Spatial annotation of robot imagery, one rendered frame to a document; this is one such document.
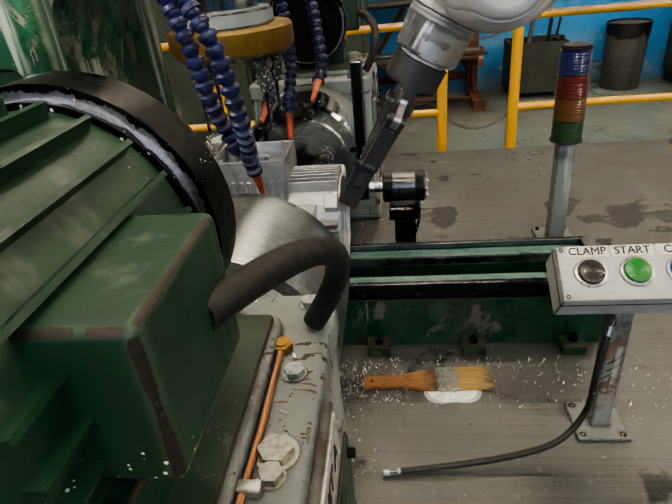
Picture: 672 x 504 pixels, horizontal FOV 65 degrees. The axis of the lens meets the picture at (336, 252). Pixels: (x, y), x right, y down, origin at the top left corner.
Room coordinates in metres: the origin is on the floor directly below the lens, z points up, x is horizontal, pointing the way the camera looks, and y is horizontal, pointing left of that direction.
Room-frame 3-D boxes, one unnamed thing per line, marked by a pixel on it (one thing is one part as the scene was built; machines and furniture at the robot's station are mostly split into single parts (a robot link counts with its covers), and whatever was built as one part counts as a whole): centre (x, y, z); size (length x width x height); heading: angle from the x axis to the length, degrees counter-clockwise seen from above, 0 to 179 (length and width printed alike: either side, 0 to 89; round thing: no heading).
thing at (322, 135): (1.15, 0.03, 1.04); 0.41 x 0.25 x 0.25; 172
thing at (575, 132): (1.04, -0.50, 1.05); 0.06 x 0.06 x 0.04
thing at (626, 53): (5.20, -2.94, 0.30); 0.39 x 0.39 x 0.60
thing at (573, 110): (1.04, -0.50, 1.10); 0.06 x 0.06 x 0.04
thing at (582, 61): (1.04, -0.50, 1.19); 0.06 x 0.06 x 0.04
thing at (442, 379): (0.63, -0.12, 0.80); 0.21 x 0.05 x 0.01; 85
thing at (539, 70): (5.25, -2.10, 0.41); 0.52 x 0.47 x 0.82; 82
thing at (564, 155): (1.04, -0.50, 1.01); 0.08 x 0.08 x 0.42; 82
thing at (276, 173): (0.83, 0.12, 1.11); 0.12 x 0.11 x 0.07; 81
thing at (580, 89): (1.04, -0.50, 1.14); 0.06 x 0.06 x 0.04
